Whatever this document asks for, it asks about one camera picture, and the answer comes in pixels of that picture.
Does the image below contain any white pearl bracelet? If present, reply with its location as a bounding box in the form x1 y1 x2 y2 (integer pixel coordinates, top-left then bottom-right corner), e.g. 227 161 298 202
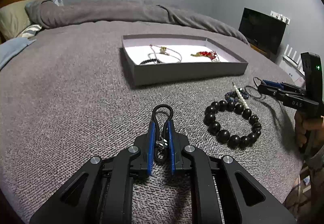
232 82 249 110

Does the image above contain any blue beaded bracelet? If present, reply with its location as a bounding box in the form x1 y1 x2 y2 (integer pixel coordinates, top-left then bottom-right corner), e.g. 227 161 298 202
224 87 250 104

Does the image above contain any large black bead bracelet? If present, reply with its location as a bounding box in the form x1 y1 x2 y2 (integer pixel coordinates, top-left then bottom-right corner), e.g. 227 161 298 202
203 101 262 150

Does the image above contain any gold bangle with red beads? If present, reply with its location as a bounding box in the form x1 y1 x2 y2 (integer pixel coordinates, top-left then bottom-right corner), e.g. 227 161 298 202
191 51 220 62

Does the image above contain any black cord bracelet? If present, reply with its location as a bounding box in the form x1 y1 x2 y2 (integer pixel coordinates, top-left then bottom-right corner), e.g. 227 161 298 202
151 104 174 163

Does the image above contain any pink woven cord bracelet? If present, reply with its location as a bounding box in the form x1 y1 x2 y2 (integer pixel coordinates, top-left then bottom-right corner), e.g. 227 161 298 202
147 44 183 64

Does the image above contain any small dark garnet bead bracelet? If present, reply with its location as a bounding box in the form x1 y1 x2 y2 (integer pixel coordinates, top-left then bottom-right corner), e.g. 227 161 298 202
139 58 163 66

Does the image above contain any patterned sleeve forearm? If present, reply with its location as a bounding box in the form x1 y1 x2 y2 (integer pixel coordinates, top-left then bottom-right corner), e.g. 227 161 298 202
283 148 323 223

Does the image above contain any person's right hand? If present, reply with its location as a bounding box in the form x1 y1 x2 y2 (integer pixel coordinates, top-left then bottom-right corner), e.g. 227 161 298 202
294 110 324 155

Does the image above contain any white storage box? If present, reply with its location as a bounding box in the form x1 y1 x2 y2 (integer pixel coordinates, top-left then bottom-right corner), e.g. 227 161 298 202
279 57 305 87

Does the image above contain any white wifi router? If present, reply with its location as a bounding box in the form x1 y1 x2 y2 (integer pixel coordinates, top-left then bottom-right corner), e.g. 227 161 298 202
283 44 304 75

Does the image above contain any black flat television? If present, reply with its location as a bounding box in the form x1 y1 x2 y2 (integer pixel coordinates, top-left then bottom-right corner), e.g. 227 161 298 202
238 7 286 55

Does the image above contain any grey shallow cardboard tray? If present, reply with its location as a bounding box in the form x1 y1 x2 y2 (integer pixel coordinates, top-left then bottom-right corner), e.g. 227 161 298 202
122 34 248 86

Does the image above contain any light blue blanket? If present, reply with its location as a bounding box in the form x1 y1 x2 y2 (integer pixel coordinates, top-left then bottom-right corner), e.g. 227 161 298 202
0 37 36 70

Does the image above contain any striped grey white pillow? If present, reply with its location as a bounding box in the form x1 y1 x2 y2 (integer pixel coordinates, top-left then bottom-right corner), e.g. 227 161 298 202
18 24 43 39

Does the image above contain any grey duvet roll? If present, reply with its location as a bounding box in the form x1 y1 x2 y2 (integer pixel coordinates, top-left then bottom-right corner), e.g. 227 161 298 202
25 0 248 44

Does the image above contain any olive green pillow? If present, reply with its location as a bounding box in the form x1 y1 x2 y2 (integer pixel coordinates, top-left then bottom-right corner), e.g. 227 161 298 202
1 0 39 40

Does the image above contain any white plastic bag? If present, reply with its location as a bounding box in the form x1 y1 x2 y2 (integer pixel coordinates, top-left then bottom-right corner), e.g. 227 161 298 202
53 0 64 6

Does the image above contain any white wall power strip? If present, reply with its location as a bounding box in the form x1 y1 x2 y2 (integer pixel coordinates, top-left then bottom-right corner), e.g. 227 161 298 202
270 11 291 25

